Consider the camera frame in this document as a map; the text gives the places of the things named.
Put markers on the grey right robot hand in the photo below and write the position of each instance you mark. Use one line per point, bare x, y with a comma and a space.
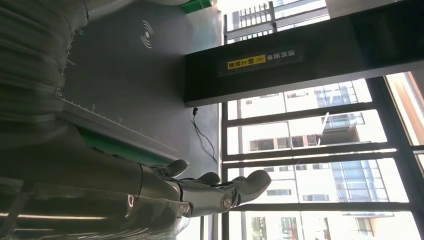
99, 192

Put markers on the pale building outside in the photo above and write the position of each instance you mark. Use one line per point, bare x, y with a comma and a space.
314, 185

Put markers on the black yellow label sticker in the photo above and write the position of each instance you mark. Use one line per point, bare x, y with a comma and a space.
246, 62

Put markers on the black scanner machine with column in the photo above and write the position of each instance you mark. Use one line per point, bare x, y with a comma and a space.
126, 73

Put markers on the green plastic crate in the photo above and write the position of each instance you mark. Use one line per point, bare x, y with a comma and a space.
195, 5

